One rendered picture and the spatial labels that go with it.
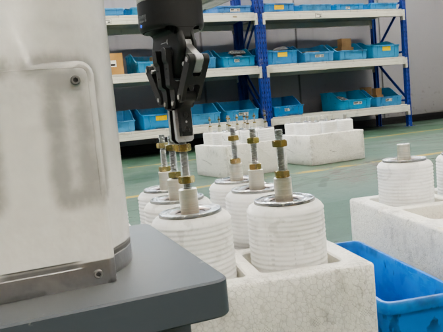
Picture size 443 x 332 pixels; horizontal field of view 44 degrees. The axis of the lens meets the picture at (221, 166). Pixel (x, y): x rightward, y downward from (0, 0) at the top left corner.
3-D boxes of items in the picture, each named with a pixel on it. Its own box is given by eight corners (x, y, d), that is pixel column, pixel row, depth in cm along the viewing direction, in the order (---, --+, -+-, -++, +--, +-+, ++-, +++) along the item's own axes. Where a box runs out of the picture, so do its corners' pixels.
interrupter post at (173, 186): (166, 203, 76) (163, 180, 75) (172, 200, 78) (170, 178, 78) (182, 203, 75) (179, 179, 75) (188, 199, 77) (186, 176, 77)
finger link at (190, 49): (175, 33, 60) (170, 50, 61) (191, 58, 57) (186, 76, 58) (194, 33, 61) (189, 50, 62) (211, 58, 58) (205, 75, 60)
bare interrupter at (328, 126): (324, 149, 339) (322, 116, 337) (339, 149, 336) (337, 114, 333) (322, 151, 330) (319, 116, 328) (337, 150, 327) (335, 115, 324)
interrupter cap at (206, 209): (182, 209, 70) (182, 203, 70) (233, 209, 66) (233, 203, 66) (146, 222, 64) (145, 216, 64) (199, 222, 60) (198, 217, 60)
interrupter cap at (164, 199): (141, 207, 74) (140, 203, 74) (163, 197, 81) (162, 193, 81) (193, 205, 72) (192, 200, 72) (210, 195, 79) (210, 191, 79)
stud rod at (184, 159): (184, 197, 64) (177, 134, 63) (184, 195, 65) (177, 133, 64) (192, 195, 64) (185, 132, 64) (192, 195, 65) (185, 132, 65)
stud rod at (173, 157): (179, 188, 76) (174, 134, 75) (173, 189, 76) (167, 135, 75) (178, 187, 77) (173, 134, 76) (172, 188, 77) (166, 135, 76)
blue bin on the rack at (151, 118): (131, 130, 556) (129, 110, 554) (167, 126, 570) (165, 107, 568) (143, 130, 510) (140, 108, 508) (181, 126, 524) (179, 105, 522)
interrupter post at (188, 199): (188, 213, 67) (184, 186, 66) (204, 213, 65) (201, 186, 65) (176, 217, 65) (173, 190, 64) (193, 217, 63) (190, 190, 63)
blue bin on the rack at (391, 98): (350, 109, 652) (349, 91, 649) (376, 106, 665) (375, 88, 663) (376, 107, 605) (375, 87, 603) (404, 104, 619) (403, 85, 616)
